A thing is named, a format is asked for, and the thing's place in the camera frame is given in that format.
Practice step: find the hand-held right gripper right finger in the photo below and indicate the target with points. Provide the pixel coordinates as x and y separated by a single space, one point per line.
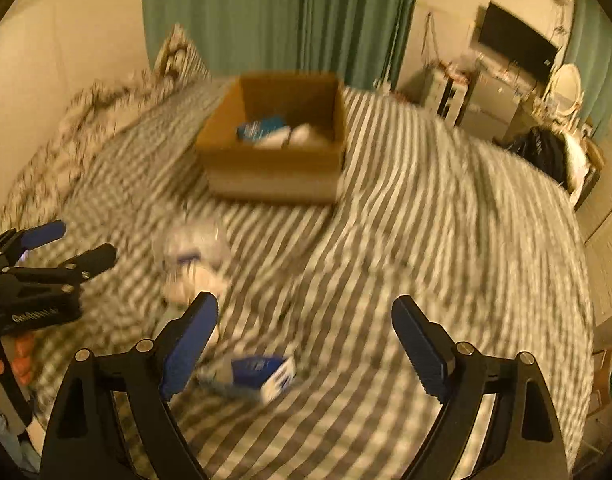
420 340

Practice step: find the black television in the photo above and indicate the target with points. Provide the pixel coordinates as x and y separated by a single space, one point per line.
516 47

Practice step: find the patterned pillow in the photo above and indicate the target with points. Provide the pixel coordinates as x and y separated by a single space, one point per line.
178 57

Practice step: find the white cabinet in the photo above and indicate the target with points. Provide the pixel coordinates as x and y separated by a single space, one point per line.
448 90

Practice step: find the crumpled patterned duvet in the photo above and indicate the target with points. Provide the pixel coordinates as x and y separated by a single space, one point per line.
93 115

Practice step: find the blue and white packet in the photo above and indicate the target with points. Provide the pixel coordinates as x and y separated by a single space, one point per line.
258 130

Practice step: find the white oval mirror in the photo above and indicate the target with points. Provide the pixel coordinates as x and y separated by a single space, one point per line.
566 87

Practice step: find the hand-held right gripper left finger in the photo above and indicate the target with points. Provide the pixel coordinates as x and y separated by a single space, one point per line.
195 330

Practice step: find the person's left hand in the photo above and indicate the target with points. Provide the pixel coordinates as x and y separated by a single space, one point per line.
19 357

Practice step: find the blue and white carton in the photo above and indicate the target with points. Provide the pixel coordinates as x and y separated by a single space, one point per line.
258 371

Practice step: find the brown cardboard box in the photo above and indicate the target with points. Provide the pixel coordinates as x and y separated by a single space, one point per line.
276 135

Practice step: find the striped bed blanket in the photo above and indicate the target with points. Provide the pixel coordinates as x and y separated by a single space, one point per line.
336 280

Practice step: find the black backpack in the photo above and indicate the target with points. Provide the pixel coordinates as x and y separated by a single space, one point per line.
541 150

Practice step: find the green curtain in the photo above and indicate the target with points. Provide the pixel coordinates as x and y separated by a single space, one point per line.
281 15
598 55

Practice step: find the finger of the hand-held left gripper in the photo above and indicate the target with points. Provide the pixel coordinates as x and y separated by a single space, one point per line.
44 234
93 256

